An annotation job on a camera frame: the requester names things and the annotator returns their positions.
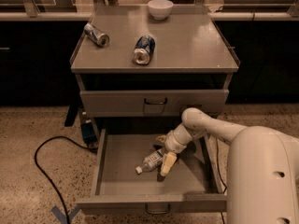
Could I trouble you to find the black floor cable right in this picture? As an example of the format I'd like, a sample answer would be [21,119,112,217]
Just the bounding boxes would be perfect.
[215,137,228,224]

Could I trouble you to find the open middle drawer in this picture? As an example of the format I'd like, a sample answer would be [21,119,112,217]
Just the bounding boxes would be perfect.
[78,131,226,215]

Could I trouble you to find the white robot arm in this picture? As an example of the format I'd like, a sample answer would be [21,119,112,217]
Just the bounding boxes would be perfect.
[158,107,299,224]

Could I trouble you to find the white ceramic bowl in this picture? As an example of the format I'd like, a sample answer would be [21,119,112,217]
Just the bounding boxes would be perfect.
[148,0,174,20]

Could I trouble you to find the blue tape floor mark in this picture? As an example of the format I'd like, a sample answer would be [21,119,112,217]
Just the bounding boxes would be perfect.
[51,206,79,224]

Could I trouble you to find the closed top drawer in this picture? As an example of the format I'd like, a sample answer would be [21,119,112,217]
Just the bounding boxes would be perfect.
[80,90,229,118]

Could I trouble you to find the grey metal drawer cabinet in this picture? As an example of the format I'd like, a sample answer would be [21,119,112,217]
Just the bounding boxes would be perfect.
[69,5,241,217]

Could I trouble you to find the blue crushed soda can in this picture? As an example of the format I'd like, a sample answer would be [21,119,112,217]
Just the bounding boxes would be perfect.
[133,35,155,65]

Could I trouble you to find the silver blue can left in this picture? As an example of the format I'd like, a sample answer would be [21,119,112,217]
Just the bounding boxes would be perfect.
[84,23,110,48]

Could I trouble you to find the black floor cable left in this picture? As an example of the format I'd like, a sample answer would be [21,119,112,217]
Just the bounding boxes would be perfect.
[34,135,99,224]

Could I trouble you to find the blue power box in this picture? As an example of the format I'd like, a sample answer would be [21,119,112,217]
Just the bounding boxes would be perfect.
[80,120,97,145]

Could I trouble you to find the black floor cable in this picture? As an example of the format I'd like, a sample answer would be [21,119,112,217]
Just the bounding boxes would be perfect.
[34,135,99,224]
[215,137,228,224]

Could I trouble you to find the clear plastic water bottle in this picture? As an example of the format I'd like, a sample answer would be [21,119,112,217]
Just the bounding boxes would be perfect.
[135,147,164,175]

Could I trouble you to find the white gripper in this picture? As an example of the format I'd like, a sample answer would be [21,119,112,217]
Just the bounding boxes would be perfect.
[156,123,192,176]

